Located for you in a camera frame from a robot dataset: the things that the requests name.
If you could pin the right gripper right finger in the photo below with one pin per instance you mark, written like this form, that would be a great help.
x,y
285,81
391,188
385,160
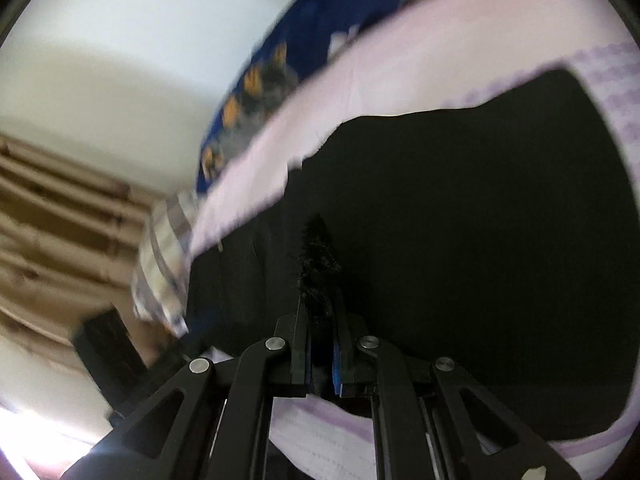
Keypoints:
x,y
441,424

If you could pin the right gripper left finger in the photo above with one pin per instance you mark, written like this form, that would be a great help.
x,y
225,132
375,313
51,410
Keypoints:
x,y
210,420

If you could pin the black denim pants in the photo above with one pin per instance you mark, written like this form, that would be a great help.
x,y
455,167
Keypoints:
x,y
503,236

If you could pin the plaid grey pillow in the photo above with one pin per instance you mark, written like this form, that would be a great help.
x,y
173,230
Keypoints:
x,y
159,285

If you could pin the navy tiger print blanket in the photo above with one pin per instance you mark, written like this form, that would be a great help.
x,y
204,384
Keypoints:
x,y
303,41

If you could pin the pink purple checked bedsheet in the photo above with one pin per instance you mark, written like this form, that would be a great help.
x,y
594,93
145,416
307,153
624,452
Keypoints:
x,y
450,55

